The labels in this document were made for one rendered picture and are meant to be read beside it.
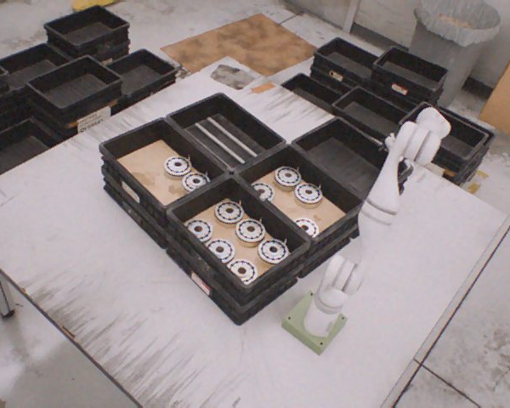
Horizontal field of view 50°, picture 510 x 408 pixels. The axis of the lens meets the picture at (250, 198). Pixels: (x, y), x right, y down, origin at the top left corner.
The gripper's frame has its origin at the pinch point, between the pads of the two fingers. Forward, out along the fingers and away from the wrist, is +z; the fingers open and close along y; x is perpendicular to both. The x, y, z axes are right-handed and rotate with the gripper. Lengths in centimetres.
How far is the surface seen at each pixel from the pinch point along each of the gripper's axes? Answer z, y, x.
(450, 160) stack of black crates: 58, -2, -74
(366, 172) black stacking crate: 19.3, 1.7, -1.9
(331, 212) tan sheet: 11.2, -8.5, 24.6
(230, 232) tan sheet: 10, -1, 63
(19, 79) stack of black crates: 124, 142, 105
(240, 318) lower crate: 6, -29, 73
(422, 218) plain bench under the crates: 23.4, -23.7, -17.9
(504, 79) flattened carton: 119, 43, -200
